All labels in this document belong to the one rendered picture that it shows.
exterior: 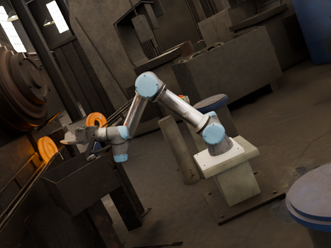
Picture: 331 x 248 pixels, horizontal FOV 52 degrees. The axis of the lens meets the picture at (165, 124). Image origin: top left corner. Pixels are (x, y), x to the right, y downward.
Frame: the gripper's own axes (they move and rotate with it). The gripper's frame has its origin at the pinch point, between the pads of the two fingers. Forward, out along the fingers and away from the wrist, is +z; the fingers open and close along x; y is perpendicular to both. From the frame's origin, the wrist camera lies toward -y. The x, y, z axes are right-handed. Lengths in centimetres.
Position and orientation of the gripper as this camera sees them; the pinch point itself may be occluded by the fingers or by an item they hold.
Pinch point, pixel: (62, 142)
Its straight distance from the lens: 190.3
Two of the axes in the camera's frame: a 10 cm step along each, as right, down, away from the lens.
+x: -0.1, 2.3, -9.7
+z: -9.9, 1.0, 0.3
